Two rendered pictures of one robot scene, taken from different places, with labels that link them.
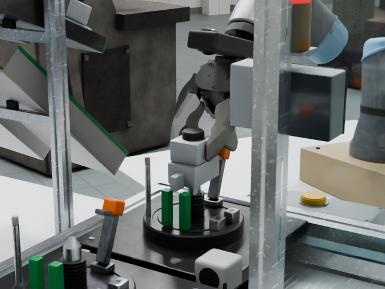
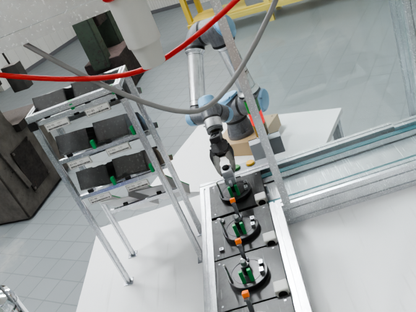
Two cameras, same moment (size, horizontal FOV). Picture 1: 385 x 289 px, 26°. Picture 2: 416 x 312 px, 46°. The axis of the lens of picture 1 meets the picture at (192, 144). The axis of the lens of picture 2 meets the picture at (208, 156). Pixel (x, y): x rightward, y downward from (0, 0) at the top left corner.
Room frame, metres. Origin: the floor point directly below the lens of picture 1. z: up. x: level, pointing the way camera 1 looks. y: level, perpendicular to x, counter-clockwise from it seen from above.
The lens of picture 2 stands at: (-0.51, 0.72, 2.10)
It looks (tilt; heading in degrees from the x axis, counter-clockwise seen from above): 28 degrees down; 337
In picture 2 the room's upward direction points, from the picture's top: 23 degrees counter-clockwise
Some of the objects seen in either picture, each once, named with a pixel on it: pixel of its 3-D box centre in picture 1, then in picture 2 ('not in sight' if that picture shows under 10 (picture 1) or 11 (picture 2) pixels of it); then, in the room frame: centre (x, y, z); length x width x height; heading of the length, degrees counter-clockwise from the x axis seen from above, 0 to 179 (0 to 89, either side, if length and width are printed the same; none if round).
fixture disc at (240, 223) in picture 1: (193, 223); (235, 191); (1.07, 0.00, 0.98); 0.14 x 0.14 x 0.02
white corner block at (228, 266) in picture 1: (218, 272); (261, 199); (0.94, -0.03, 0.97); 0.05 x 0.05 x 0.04; 58
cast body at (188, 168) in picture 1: (189, 157); (228, 174); (1.07, 0.00, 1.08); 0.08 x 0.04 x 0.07; 148
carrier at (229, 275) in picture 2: not in sight; (245, 267); (0.65, 0.26, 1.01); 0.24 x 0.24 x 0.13; 58
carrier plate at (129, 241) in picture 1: (193, 235); (237, 195); (1.07, 0.00, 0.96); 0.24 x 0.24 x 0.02; 58
